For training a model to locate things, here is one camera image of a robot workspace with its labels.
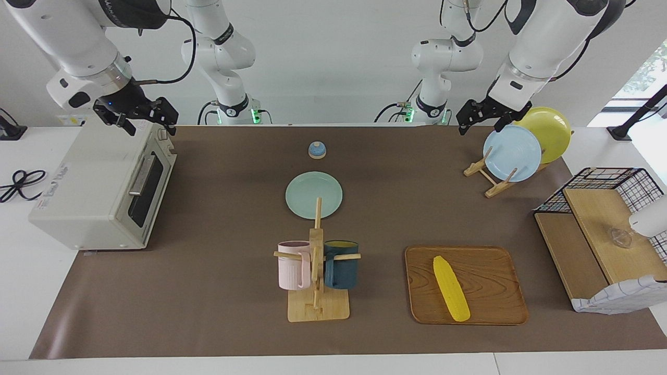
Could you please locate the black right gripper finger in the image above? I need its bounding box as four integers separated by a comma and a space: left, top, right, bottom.
96, 109, 137, 136
151, 97, 179, 137

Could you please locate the glass oven door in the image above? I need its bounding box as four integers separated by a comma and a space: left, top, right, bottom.
116, 150, 175, 246

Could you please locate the pale green plate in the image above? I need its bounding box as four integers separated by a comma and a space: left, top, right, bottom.
285, 171, 343, 220

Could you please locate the yellow corn cob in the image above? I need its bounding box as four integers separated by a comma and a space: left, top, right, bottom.
433, 255, 471, 322

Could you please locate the beige toaster oven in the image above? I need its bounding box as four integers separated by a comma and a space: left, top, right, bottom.
29, 119, 178, 252

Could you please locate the light blue plate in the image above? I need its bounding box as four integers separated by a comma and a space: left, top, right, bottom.
483, 125, 542, 183

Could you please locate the yellow plate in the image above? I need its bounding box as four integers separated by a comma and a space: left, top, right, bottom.
513, 107, 572, 164

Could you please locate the wooden plate rack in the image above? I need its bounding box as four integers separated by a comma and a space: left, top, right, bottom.
464, 130, 574, 198

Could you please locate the black stand foot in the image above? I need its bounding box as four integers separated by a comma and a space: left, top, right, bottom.
0, 108, 28, 141

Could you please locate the black stand with pole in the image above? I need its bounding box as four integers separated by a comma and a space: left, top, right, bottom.
607, 83, 667, 141

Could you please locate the wooden shelf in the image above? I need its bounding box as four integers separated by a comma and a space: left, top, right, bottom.
535, 187, 667, 303

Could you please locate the small clear glass object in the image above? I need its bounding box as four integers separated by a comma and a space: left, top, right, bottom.
610, 227, 634, 248

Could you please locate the brown wooden tray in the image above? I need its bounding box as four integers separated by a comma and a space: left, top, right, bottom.
405, 246, 529, 326

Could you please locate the white rounded object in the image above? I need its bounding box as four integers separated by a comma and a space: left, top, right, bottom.
629, 195, 667, 238

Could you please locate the brown table mat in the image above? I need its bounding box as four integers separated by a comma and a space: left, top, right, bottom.
29, 125, 667, 360

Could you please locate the pink mug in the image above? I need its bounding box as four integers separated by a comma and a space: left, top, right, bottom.
277, 241, 312, 291

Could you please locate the dark blue mug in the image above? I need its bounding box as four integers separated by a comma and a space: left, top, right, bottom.
324, 240, 360, 290

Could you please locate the white checkered cloth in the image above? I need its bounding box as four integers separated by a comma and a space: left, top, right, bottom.
572, 275, 667, 314

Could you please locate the wooden mug rack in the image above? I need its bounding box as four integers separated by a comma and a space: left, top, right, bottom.
274, 197, 362, 322

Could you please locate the black base cable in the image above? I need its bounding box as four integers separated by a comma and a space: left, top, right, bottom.
373, 102, 415, 123
197, 101, 219, 124

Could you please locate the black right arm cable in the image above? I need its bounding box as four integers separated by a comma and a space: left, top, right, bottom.
122, 10, 197, 85

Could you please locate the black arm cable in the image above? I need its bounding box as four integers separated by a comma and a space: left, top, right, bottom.
439, 0, 636, 82
122, 10, 197, 85

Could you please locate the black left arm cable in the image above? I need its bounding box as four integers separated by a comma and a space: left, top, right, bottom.
439, 0, 636, 82

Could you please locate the black wire basket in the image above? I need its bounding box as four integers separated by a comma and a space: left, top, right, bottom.
534, 167, 667, 264

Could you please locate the black looped cable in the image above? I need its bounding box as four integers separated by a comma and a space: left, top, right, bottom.
0, 169, 47, 204

